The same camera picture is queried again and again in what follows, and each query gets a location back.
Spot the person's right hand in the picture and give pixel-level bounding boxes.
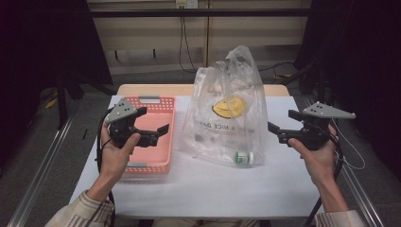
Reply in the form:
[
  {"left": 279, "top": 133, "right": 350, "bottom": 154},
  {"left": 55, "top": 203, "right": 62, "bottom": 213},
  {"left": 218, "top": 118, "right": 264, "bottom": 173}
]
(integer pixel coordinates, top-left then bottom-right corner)
[{"left": 288, "top": 123, "right": 340, "bottom": 186}]

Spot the person's left hand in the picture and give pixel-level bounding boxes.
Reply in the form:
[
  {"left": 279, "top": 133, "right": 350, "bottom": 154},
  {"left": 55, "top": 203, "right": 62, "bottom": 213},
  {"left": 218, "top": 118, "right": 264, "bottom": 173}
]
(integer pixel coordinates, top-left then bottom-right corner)
[{"left": 99, "top": 121, "right": 142, "bottom": 184}]

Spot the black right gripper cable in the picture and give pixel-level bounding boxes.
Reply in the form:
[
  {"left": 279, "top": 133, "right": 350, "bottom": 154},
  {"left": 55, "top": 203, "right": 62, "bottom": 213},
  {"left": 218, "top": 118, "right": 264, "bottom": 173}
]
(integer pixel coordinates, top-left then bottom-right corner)
[{"left": 304, "top": 124, "right": 345, "bottom": 227}]

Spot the white wall socket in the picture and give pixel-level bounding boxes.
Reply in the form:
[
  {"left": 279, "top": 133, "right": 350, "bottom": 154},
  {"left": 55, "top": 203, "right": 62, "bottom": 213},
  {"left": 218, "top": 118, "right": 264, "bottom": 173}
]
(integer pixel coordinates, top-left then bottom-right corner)
[{"left": 175, "top": 0, "right": 200, "bottom": 9}]

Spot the black horizontal bar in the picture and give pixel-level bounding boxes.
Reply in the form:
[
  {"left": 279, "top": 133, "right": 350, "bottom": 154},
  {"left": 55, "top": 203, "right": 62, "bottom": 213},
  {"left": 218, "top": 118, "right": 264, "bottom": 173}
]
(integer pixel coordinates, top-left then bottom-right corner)
[{"left": 89, "top": 8, "right": 312, "bottom": 19}]

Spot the black floor cable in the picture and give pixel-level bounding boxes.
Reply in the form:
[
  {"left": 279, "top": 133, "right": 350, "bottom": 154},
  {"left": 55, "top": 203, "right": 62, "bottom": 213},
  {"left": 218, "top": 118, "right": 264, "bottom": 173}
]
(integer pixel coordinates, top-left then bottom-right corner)
[{"left": 257, "top": 61, "right": 296, "bottom": 80}]

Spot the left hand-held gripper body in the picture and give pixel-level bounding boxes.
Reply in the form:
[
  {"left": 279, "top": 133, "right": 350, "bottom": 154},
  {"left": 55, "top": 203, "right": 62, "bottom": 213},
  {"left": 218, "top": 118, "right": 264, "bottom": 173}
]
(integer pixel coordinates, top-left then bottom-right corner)
[{"left": 104, "top": 97, "right": 159, "bottom": 149}]

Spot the small white green bottle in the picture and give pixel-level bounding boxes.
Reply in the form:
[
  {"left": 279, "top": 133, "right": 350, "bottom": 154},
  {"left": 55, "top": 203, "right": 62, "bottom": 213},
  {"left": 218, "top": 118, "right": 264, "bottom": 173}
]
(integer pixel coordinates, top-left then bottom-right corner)
[{"left": 234, "top": 150, "right": 255, "bottom": 166}]

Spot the clear plastic bag yellow face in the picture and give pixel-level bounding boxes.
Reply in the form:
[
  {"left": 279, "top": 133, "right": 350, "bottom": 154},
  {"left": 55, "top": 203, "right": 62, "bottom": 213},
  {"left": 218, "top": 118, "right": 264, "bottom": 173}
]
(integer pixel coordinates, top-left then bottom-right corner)
[{"left": 179, "top": 44, "right": 270, "bottom": 168}]

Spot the white table cover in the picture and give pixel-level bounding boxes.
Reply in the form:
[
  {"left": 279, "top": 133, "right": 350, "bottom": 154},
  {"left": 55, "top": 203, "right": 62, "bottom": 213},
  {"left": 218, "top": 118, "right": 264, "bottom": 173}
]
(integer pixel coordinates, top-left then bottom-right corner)
[{"left": 69, "top": 94, "right": 325, "bottom": 219}]

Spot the metal floor rail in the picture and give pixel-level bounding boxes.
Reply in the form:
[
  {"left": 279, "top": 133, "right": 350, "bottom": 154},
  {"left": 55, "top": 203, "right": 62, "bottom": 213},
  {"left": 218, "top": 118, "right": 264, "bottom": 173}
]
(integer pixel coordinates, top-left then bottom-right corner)
[
  {"left": 6, "top": 115, "right": 78, "bottom": 227},
  {"left": 302, "top": 94, "right": 386, "bottom": 227}
]

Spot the pink perforated plastic basket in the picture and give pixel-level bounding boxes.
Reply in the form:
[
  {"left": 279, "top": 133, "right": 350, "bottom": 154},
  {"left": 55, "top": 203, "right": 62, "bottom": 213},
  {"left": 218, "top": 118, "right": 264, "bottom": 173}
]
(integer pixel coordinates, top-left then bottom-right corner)
[{"left": 120, "top": 95, "right": 177, "bottom": 176}]

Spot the black wall cable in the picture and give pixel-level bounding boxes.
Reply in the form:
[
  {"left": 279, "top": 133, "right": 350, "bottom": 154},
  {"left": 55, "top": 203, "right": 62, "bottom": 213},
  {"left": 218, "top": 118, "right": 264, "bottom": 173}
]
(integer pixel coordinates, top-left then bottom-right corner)
[{"left": 178, "top": 15, "right": 199, "bottom": 75}]

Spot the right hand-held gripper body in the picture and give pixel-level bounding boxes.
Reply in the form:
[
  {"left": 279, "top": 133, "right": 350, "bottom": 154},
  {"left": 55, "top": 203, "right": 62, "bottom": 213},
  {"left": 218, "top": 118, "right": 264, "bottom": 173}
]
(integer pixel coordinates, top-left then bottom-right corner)
[{"left": 276, "top": 100, "right": 357, "bottom": 151}]

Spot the thin white cable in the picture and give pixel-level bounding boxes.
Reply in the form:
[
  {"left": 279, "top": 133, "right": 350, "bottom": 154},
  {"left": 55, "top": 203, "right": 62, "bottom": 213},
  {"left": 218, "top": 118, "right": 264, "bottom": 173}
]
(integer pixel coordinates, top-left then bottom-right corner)
[{"left": 330, "top": 117, "right": 367, "bottom": 171}]

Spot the dark curtain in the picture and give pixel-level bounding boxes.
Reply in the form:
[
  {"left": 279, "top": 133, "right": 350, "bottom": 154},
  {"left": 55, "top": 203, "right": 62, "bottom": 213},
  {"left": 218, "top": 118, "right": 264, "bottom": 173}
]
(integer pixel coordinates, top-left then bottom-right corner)
[
  {"left": 0, "top": 0, "right": 113, "bottom": 165},
  {"left": 293, "top": 0, "right": 401, "bottom": 173}
]

